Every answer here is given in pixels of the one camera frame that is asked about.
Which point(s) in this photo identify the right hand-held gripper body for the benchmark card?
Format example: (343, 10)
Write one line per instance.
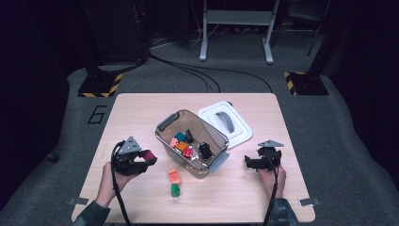
(269, 157)

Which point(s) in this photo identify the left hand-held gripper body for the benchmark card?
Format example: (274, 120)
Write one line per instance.
(127, 160)

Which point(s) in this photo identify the magenta toy block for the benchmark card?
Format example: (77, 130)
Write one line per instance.
(148, 154)

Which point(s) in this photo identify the coral toy block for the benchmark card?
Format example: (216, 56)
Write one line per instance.
(173, 142)

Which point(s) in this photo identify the orange toy block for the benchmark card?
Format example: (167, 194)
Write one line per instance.
(182, 146)

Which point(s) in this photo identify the dark teal toy block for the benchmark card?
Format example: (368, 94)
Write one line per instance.
(180, 136)

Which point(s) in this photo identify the red toy block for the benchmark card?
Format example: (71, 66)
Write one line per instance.
(188, 153)

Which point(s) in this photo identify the small black toy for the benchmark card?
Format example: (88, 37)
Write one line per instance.
(189, 136)

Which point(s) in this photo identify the transparent brown storage bin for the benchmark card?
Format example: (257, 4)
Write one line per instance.
(207, 128)

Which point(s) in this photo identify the person's right hand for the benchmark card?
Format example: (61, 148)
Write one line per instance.
(271, 183)

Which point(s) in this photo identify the person's left hand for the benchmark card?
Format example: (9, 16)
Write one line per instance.
(109, 183)

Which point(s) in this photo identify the salmon toy block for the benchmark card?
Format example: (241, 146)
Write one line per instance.
(174, 176)

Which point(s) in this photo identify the green toy block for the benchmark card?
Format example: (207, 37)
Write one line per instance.
(175, 190)

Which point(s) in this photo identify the grey tape strip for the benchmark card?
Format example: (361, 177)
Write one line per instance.
(310, 201)
(78, 201)

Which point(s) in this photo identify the small black floor object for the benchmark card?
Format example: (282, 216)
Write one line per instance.
(53, 158)

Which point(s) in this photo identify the black stand with striped base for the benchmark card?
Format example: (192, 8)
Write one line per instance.
(309, 84)
(98, 84)

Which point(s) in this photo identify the black equipment rack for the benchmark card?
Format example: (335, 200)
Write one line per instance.
(125, 31)

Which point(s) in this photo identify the white metal stand frame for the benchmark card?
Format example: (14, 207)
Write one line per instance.
(238, 17)

